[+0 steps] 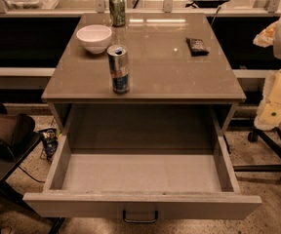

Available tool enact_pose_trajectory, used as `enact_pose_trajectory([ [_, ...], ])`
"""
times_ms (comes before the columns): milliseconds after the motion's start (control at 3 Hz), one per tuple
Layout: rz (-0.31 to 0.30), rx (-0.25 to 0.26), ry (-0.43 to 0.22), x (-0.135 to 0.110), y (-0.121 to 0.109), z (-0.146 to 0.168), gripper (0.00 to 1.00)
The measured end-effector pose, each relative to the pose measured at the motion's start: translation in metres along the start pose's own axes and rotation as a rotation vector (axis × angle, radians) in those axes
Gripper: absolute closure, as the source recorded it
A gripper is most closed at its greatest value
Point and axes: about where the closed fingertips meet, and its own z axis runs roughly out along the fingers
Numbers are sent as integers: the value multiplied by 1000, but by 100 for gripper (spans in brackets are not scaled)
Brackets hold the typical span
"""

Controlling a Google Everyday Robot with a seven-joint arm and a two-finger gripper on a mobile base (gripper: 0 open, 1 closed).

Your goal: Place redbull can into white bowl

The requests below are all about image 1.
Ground redbull can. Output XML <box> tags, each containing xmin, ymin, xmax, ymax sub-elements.
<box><xmin>107</xmin><ymin>45</ymin><xmax>130</xmax><ymax>94</ymax></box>

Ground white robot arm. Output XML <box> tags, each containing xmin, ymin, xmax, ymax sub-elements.
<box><xmin>253</xmin><ymin>17</ymin><xmax>281</xmax><ymax>131</ymax></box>

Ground white bowl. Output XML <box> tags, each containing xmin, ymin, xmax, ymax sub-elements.
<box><xmin>76</xmin><ymin>24</ymin><xmax>112</xmax><ymax>54</ymax></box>

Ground green soda can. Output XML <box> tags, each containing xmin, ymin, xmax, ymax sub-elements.
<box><xmin>109</xmin><ymin>0</ymin><xmax>125</xmax><ymax>27</ymax></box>

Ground grey cabinet table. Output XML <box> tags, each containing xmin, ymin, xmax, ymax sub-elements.
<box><xmin>42</xmin><ymin>13</ymin><xmax>246</xmax><ymax>129</ymax></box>

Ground dark snack packet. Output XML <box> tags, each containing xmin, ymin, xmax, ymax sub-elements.
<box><xmin>186</xmin><ymin>38</ymin><xmax>209</xmax><ymax>57</ymax></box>

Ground open grey drawer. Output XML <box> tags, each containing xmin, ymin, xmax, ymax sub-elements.
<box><xmin>22</xmin><ymin>104</ymin><xmax>262</xmax><ymax>221</ymax></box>

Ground dark side table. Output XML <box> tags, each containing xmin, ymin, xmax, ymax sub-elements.
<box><xmin>0</xmin><ymin>132</ymin><xmax>66</xmax><ymax>234</ymax></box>

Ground black drawer handle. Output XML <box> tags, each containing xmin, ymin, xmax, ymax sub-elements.
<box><xmin>122</xmin><ymin>211</ymin><xmax>159</xmax><ymax>224</ymax></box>

